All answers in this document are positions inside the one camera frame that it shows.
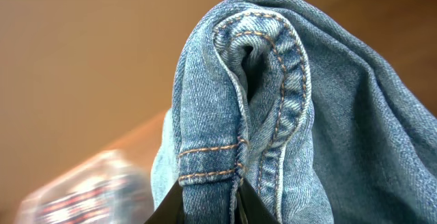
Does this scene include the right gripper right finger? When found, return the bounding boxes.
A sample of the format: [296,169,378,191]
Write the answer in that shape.
[237,179,279,224]

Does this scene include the clear plastic storage container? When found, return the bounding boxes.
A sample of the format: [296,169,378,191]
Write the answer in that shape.
[14,150,154,224]

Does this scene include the blue denim jeans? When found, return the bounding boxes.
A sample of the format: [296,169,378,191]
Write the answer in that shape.
[151,0,436,223]

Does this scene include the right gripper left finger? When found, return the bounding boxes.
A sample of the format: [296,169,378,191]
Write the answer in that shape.
[144,181,185,224]

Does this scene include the red blue plaid cloth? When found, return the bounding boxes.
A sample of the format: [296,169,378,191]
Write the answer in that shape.
[35,175,139,224]

